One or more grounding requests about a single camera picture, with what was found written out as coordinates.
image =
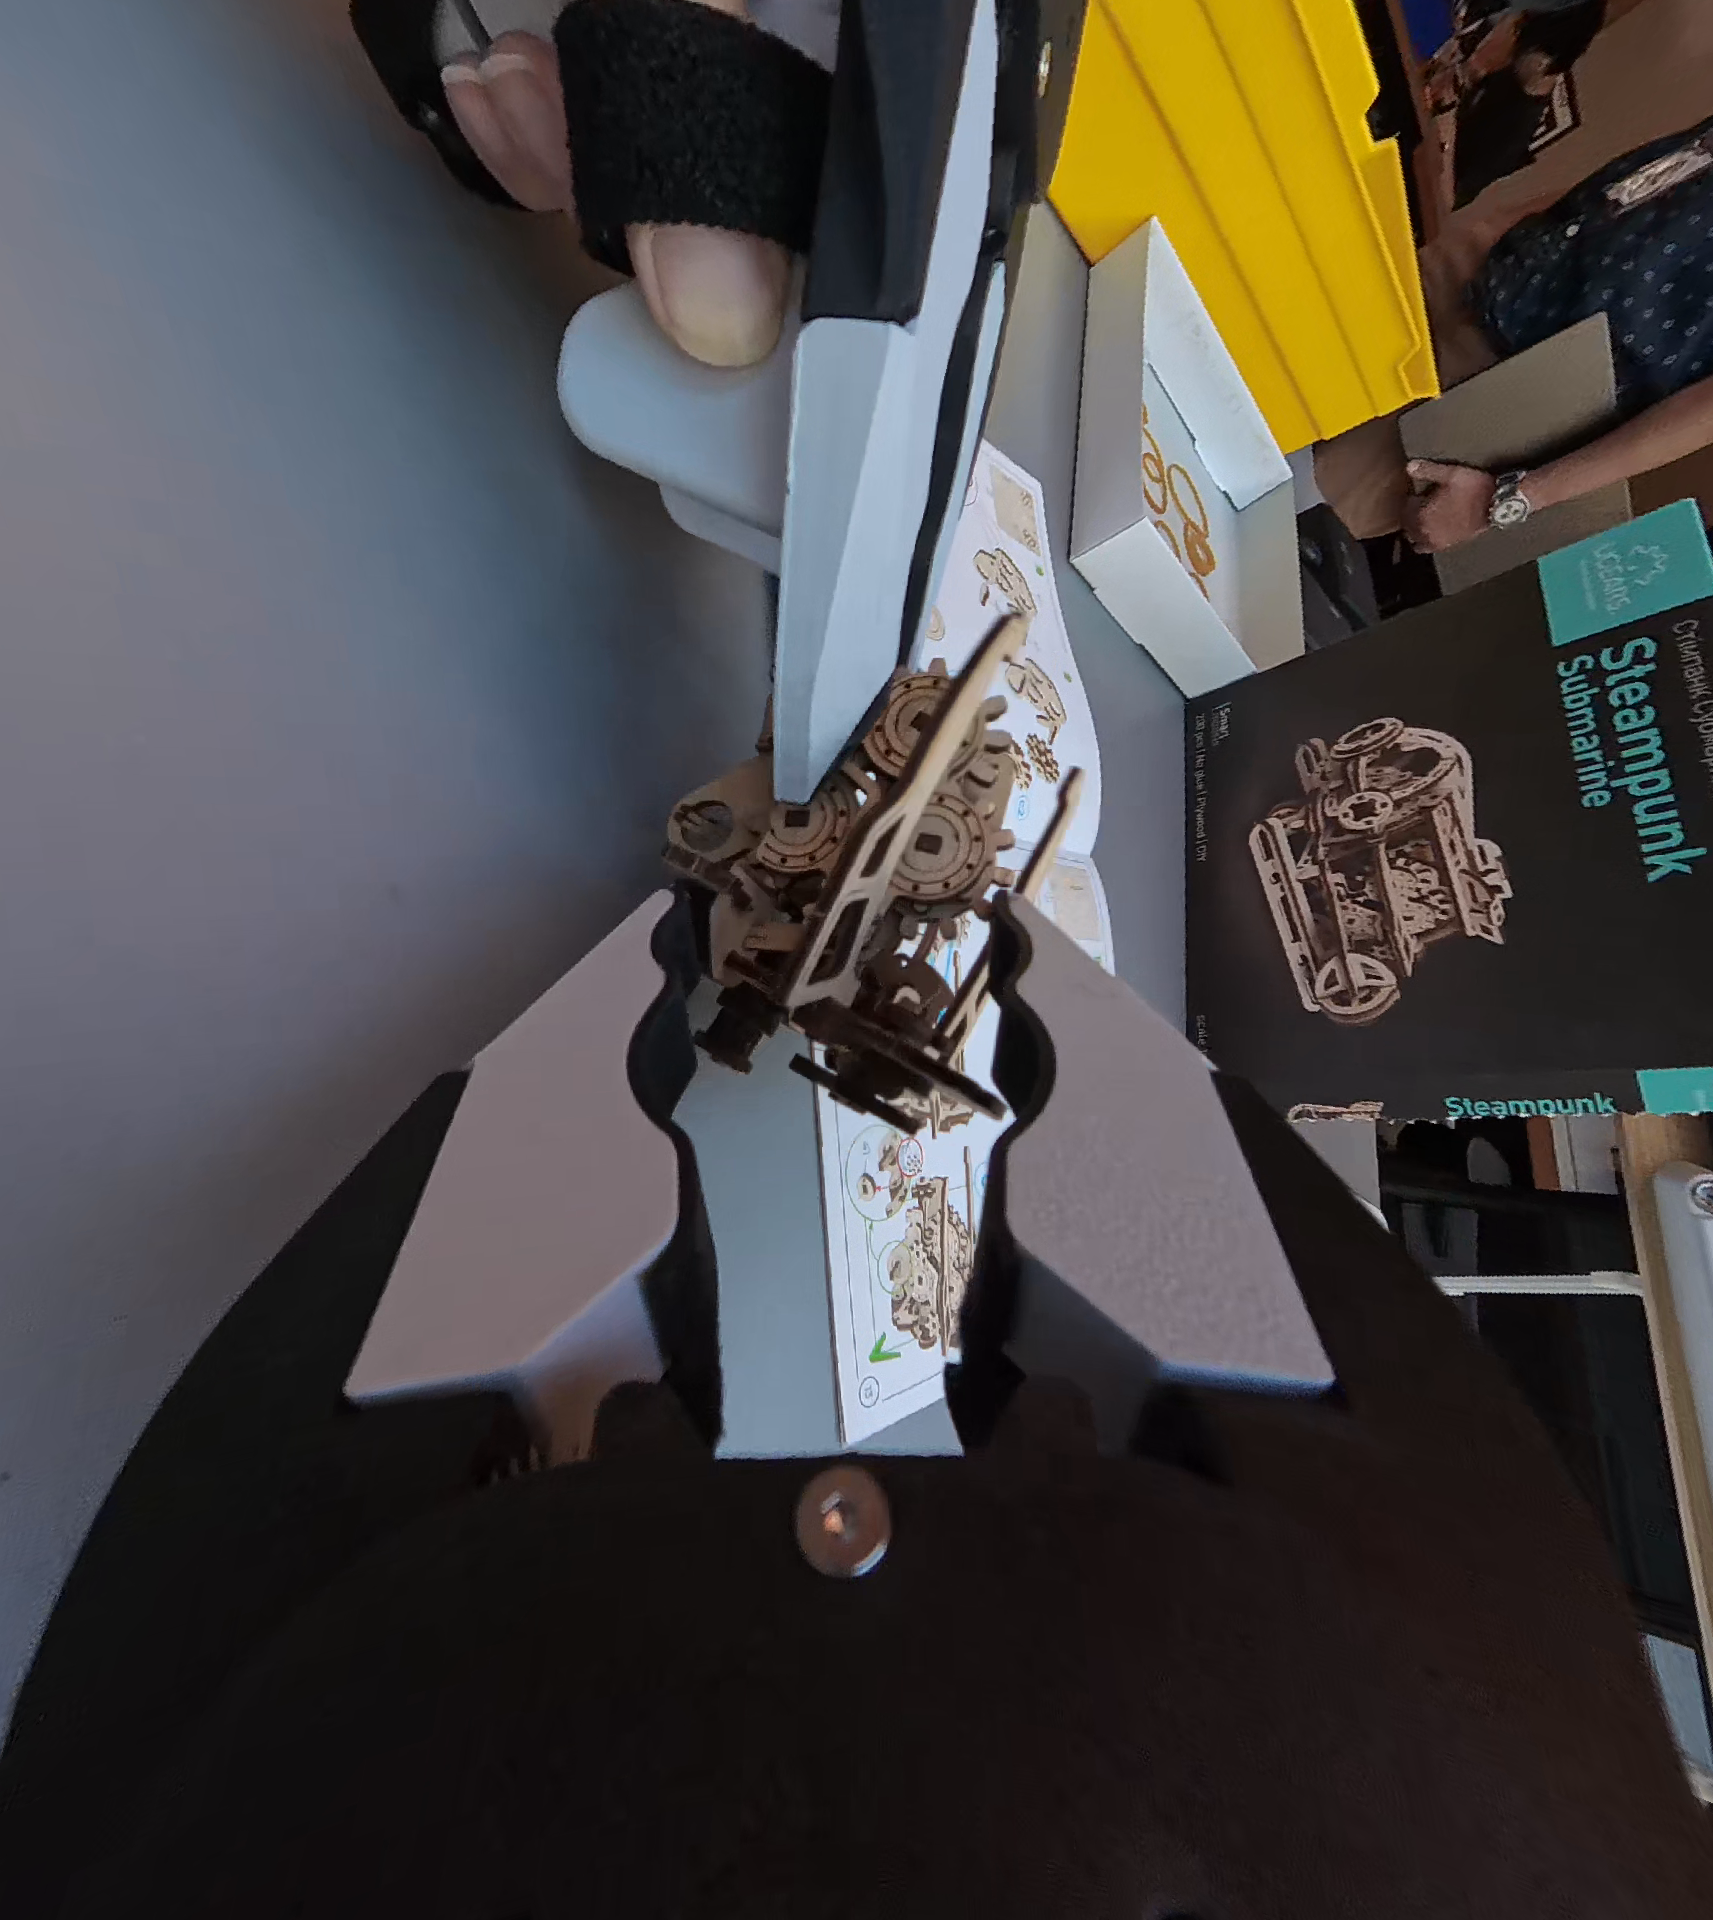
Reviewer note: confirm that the assembly instruction booklet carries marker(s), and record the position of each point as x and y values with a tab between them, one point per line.
885	1320

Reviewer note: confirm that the wrist watch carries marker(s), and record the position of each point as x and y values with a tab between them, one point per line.
1508	497

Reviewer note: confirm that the black model kit box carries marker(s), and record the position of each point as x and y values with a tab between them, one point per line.
1398	720

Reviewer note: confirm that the white document stand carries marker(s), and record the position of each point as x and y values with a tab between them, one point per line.
1711	1425

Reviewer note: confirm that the person's left hand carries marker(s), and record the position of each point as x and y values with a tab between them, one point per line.
713	300

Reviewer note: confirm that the white cardboard box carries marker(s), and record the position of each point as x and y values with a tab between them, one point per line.
1112	451

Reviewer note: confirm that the pile of tan rubber bands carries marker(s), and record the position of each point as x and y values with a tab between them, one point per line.
1180	495

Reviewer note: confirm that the yellow box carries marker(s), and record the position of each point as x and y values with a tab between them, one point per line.
1247	195

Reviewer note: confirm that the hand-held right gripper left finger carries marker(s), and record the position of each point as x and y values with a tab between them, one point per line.
527	1199

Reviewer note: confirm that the wooden gear model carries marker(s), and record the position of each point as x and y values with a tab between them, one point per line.
857	870

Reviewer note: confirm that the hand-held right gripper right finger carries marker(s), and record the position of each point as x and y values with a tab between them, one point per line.
1156	1199

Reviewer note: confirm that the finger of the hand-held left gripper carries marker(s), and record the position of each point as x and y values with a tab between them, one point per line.
989	344
857	524

